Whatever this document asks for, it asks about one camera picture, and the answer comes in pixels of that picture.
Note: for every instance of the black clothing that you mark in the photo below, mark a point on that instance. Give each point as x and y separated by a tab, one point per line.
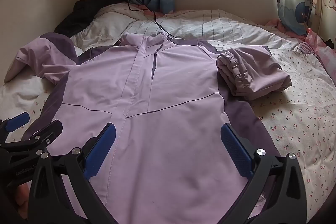
78	16

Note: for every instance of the striped white quilt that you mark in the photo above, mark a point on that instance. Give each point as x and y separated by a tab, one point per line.
223	24

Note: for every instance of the pink plastic bag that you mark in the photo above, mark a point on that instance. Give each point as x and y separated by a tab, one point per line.
320	50

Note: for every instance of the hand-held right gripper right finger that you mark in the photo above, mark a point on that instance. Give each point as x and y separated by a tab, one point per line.
236	148

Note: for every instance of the white fluffy blanket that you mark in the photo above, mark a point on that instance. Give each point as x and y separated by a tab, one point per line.
110	24

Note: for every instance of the pink cloth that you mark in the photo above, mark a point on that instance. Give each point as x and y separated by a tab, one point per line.
283	26

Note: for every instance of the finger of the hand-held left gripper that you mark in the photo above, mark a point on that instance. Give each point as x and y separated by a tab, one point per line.
48	130
17	120

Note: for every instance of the purple jacket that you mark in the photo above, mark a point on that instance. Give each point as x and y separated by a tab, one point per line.
170	98

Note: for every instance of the person's left hand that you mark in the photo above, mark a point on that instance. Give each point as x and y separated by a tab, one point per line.
19	192

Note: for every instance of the cherry print bed sheet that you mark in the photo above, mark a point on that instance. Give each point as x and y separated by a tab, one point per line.
288	121

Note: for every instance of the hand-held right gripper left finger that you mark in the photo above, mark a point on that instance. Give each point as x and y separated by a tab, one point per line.
101	146

